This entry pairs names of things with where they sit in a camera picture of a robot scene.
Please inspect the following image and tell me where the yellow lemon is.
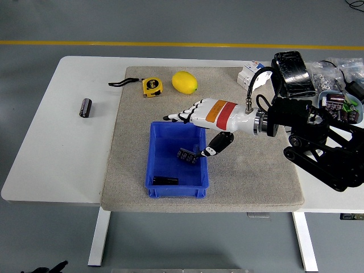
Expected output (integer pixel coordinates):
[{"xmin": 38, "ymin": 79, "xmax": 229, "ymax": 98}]
[{"xmin": 171, "ymin": 71, "xmax": 198, "ymax": 94}]

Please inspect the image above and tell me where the black wrapped device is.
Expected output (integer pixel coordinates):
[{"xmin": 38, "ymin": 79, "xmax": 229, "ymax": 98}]
[{"xmin": 269, "ymin": 50, "xmax": 317, "ymax": 99}]

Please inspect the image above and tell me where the clear bag of metal nuts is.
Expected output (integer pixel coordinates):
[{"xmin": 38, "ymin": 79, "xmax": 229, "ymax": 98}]
[{"xmin": 309, "ymin": 61, "xmax": 346, "ymax": 93}]

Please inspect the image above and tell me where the white blue circuit breaker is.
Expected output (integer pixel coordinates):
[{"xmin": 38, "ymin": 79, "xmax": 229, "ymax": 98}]
[{"xmin": 237, "ymin": 60, "xmax": 273, "ymax": 93}]

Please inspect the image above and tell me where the light blue bowl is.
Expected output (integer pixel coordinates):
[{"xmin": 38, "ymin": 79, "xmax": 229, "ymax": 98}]
[{"xmin": 317, "ymin": 90, "xmax": 364, "ymax": 126}]

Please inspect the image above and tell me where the grey-brown mat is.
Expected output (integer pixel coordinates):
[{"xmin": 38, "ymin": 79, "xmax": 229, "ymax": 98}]
[{"xmin": 101, "ymin": 66, "xmax": 305, "ymax": 213}]

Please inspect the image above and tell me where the yellow tape measure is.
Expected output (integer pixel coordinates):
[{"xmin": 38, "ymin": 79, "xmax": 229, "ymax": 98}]
[{"xmin": 108, "ymin": 77, "xmax": 164, "ymax": 98}]

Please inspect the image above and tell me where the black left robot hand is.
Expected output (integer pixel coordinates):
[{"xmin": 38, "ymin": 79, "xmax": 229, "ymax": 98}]
[{"xmin": 20, "ymin": 260, "xmax": 69, "ymax": 273}]

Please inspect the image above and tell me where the clear plastic bag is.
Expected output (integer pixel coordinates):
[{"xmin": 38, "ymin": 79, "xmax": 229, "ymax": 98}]
[{"xmin": 326, "ymin": 56, "xmax": 364, "ymax": 85}]

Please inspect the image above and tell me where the white left table leg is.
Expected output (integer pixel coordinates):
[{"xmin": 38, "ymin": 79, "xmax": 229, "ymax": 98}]
[{"xmin": 87, "ymin": 206, "xmax": 111, "ymax": 267}]

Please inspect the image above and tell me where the white right table leg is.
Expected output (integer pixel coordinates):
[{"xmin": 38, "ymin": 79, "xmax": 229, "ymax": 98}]
[{"xmin": 292, "ymin": 212, "xmax": 319, "ymax": 272}]

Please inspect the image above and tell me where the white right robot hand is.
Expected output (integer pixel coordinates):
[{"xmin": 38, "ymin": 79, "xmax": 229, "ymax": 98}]
[{"xmin": 162, "ymin": 98, "xmax": 257, "ymax": 158}]

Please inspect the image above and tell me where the black cylindrical battery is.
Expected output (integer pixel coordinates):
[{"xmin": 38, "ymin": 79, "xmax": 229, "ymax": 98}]
[
  {"xmin": 176, "ymin": 147, "xmax": 198, "ymax": 165},
  {"xmin": 78, "ymin": 97, "xmax": 93, "ymax": 118},
  {"xmin": 152, "ymin": 176, "xmax": 180, "ymax": 186}
]

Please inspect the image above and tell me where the blue plastic box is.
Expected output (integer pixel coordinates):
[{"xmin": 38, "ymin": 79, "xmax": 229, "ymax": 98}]
[{"xmin": 144, "ymin": 121, "xmax": 209, "ymax": 198}]

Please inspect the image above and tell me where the black power adapter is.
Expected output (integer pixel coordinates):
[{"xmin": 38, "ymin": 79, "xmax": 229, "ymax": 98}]
[{"xmin": 345, "ymin": 80, "xmax": 364, "ymax": 102}]

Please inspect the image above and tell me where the black floor cable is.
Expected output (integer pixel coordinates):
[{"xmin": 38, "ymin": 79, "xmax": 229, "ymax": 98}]
[{"xmin": 345, "ymin": 0, "xmax": 364, "ymax": 12}]

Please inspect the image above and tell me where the white table leg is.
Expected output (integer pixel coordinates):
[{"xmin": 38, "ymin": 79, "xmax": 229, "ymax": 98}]
[
  {"xmin": 87, "ymin": 206, "xmax": 111, "ymax": 267},
  {"xmin": 292, "ymin": 212, "xmax": 319, "ymax": 272}
]

